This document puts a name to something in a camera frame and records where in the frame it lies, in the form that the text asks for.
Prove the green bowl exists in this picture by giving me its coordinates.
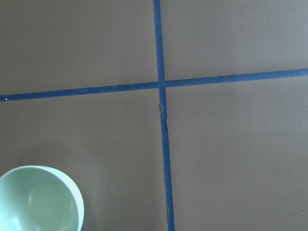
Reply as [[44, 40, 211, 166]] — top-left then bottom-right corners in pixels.
[[0, 166, 84, 231]]

